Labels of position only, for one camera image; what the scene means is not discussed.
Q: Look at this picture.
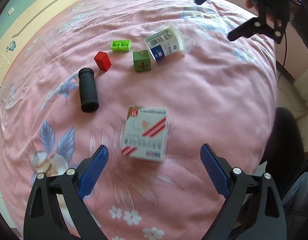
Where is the black foam roller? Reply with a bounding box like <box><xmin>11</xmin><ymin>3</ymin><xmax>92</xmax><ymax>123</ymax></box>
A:
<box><xmin>78</xmin><ymin>67</ymin><xmax>99</xmax><ymax>113</ymax></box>

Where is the red block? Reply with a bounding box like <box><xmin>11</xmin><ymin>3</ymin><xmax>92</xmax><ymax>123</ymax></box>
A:
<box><xmin>94</xmin><ymin>51</ymin><xmax>112</xmax><ymax>72</ymax></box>

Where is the white yogurt cup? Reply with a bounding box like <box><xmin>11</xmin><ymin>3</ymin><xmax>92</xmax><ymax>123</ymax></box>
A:
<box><xmin>144</xmin><ymin>21</ymin><xmax>186</xmax><ymax>61</ymax></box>

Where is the pink floral bed sheet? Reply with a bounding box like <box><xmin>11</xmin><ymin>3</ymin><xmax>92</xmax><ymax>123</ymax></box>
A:
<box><xmin>0</xmin><ymin>0</ymin><xmax>277</xmax><ymax>239</ymax></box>

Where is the bright green toy brick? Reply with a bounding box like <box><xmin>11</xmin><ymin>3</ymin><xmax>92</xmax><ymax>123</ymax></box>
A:
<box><xmin>111</xmin><ymin>40</ymin><xmax>132</xmax><ymax>52</ymax></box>

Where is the dark green wooden cube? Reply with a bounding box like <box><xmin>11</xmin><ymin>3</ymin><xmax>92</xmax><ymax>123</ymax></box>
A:
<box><xmin>133</xmin><ymin>50</ymin><xmax>151</xmax><ymax>72</ymax></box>

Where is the cream bed headboard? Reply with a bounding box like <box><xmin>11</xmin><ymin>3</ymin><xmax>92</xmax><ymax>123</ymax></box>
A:
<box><xmin>0</xmin><ymin>0</ymin><xmax>78</xmax><ymax>86</ymax></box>

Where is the white red medicine box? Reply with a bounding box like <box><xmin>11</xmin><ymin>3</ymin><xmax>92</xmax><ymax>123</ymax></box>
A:
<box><xmin>121</xmin><ymin>106</ymin><xmax>169</xmax><ymax>162</ymax></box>

